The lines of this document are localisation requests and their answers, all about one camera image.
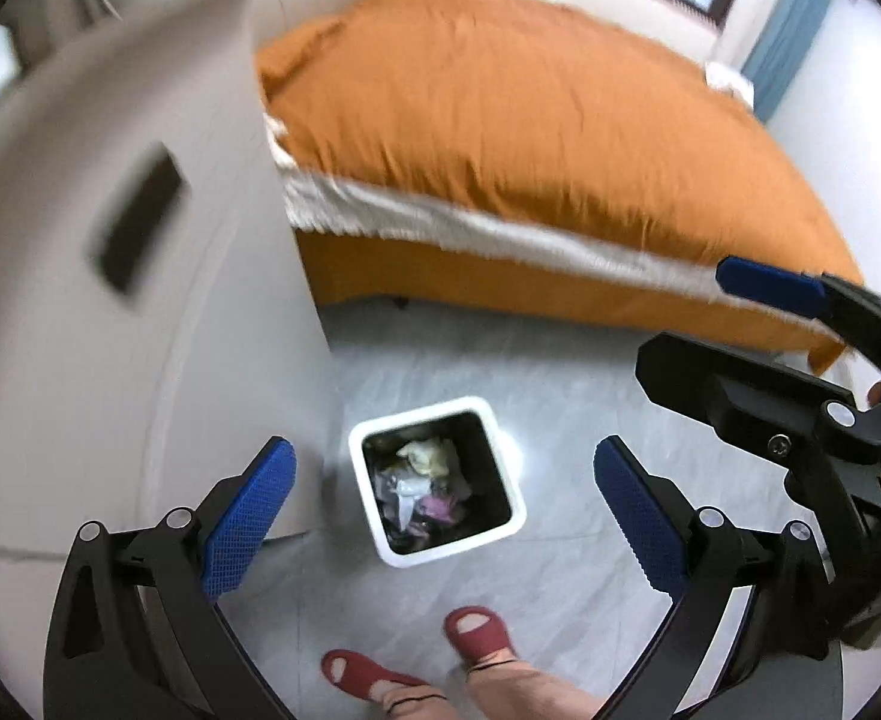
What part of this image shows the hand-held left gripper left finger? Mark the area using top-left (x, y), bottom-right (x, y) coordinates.
top-left (43, 435), bottom-right (299, 720)

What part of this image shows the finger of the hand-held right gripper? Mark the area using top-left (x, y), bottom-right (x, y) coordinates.
top-left (715, 256), bottom-right (881, 410)
top-left (635, 331), bottom-right (859, 467)

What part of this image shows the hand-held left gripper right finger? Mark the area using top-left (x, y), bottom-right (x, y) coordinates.
top-left (592, 435), bottom-right (846, 720)

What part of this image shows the white square trash bin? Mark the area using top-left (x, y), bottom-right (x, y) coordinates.
top-left (348, 395), bottom-right (525, 568)

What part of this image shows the white crumpled tissue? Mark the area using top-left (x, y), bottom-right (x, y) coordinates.
top-left (376, 465), bottom-right (441, 535)

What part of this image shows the yellowish crumpled paper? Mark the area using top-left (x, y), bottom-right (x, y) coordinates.
top-left (396, 436), bottom-right (461, 478)

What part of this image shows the red slipper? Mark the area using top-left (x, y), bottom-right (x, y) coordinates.
top-left (321, 648), bottom-right (427, 707)
top-left (443, 605), bottom-right (518, 673)

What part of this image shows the pink wrapper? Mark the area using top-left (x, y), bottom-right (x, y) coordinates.
top-left (417, 495), bottom-right (465, 524)

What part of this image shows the person's right leg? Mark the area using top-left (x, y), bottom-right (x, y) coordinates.
top-left (465, 656), bottom-right (608, 720)

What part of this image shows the person's leg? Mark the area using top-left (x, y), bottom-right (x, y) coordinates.
top-left (465, 656), bottom-right (608, 720)
top-left (378, 682), bottom-right (473, 720)

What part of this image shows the white pillow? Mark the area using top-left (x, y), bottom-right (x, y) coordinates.
top-left (705, 63), bottom-right (757, 99)

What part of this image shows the blue curtain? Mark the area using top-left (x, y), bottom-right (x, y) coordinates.
top-left (743, 0), bottom-right (843, 122)

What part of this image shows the person's left leg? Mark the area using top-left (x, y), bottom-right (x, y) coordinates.
top-left (378, 682), bottom-right (473, 720)

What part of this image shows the white bedside cabinet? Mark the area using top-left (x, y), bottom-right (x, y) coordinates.
top-left (0, 0), bottom-right (334, 563)

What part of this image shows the orange bed base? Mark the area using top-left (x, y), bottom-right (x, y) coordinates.
top-left (293, 228), bottom-right (851, 377)

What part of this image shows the bed with orange cover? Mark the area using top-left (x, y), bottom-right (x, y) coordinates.
top-left (255, 0), bottom-right (865, 295)

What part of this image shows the dark rectangular object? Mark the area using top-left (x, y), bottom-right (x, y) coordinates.
top-left (89, 140), bottom-right (187, 294)

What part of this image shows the white fringed bed sheet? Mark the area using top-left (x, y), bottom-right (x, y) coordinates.
top-left (263, 112), bottom-right (720, 295)

